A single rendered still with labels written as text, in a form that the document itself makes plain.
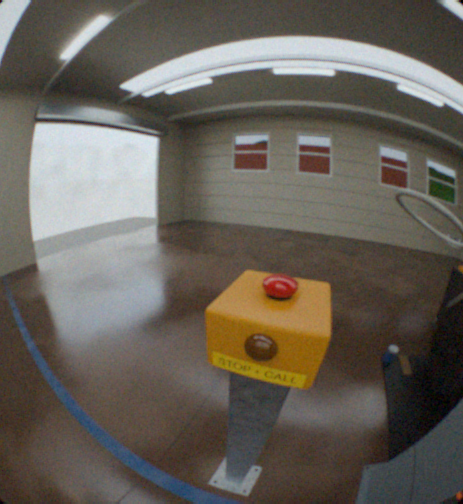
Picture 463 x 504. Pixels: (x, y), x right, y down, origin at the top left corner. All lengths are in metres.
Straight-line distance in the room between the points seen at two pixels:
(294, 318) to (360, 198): 7.02
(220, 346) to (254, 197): 7.15
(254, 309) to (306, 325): 0.05
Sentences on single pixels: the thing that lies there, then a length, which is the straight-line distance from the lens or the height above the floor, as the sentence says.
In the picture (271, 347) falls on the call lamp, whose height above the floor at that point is 1.06.
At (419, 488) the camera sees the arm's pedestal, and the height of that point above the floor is 0.45.
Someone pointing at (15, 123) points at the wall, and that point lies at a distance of 5.33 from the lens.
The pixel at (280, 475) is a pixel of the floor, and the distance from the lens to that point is 1.23.
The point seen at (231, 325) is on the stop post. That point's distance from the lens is 0.20.
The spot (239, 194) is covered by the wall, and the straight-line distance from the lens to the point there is 7.48.
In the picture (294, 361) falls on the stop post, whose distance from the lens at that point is 0.20.
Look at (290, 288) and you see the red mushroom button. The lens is 0.21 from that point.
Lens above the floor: 1.19
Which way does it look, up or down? 17 degrees down
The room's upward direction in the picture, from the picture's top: 2 degrees clockwise
